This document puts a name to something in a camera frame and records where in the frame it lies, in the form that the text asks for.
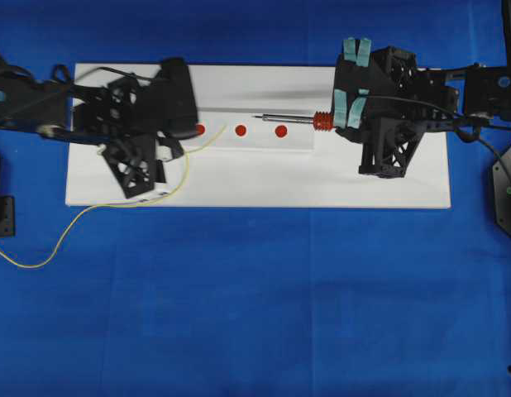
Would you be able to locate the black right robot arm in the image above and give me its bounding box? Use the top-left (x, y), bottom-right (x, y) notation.
top-left (329, 37), bottom-right (511, 133)

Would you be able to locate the blue table cloth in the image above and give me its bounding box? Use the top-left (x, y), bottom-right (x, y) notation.
top-left (0, 1), bottom-right (511, 396)

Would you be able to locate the white board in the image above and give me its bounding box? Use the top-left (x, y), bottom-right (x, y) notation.
top-left (64, 62), bottom-right (452, 209)

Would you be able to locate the black soldering iron cable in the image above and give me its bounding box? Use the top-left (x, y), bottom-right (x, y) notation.
top-left (354, 94), bottom-right (511, 191)

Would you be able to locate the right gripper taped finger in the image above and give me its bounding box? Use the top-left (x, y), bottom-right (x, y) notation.
top-left (331, 88), bottom-right (370, 136)
top-left (334, 37), bottom-right (371, 93)

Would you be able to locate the red dot mark right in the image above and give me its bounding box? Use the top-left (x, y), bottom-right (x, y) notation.
top-left (275, 125), bottom-right (288, 138)

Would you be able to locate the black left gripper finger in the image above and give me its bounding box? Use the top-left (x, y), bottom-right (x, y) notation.
top-left (155, 132), bottom-right (184, 160)
top-left (150, 57), bottom-right (198, 140)

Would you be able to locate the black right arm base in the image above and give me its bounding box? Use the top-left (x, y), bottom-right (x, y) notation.
top-left (491, 146), bottom-right (511, 238)

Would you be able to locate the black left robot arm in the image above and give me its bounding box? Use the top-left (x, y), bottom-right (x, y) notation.
top-left (0, 55), bottom-right (198, 152)

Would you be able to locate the red dot mark middle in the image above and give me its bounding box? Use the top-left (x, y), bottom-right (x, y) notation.
top-left (235, 125), bottom-right (246, 136)

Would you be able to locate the yellow solder wire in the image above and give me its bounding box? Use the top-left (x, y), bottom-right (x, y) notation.
top-left (0, 122), bottom-right (228, 270)

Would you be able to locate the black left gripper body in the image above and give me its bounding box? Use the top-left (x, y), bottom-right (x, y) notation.
top-left (71, 76), bottom-right (156, 139)

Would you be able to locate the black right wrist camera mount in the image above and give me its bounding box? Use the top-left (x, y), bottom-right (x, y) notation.
top-left (358, 117), bottom-right (424, 179)

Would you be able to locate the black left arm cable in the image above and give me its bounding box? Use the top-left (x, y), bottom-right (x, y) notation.
top-left (0, 65), bottom-right (157, 125)

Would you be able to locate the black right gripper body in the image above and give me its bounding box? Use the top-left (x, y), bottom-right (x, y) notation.
top-left (370, 46), bottom-right (420, 136)

